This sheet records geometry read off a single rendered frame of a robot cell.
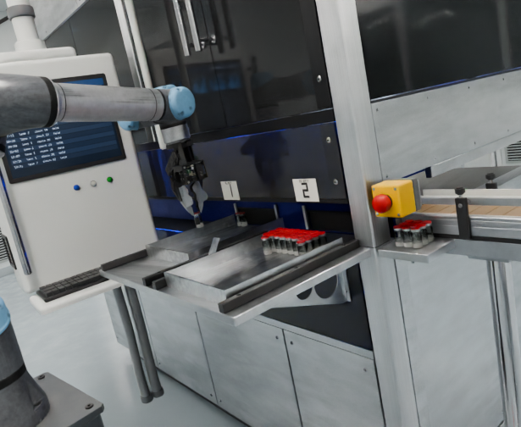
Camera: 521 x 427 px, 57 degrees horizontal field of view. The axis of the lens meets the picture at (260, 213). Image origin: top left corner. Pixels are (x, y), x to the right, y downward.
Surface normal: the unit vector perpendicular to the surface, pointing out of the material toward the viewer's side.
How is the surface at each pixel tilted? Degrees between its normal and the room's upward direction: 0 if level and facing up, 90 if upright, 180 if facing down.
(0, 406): 73
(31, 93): 81
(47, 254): 90
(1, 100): 88
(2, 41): 90
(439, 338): 90
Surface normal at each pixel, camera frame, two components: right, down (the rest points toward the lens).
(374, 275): -0.76, 0.28
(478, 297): 0.62, 0.04
